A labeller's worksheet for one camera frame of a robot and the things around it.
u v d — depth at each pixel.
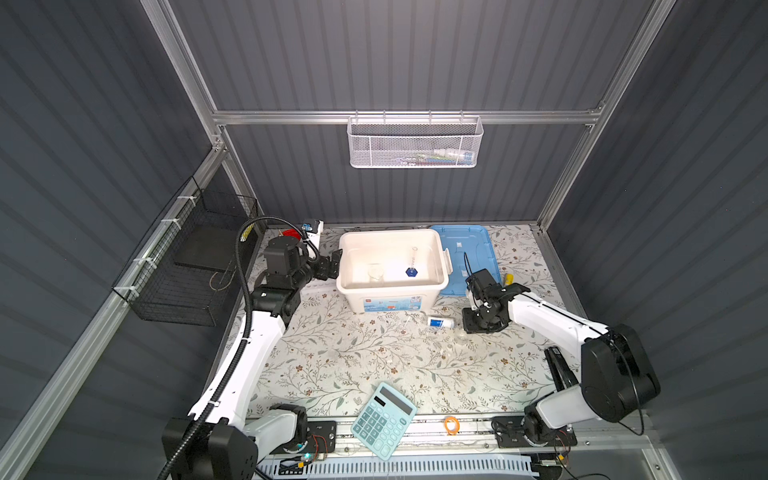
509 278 1.02
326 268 0.68
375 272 0.99
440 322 0.91
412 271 1.05
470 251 1.13
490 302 0.65
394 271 1.04
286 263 0.56
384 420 0.75
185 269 0.74
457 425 0.75
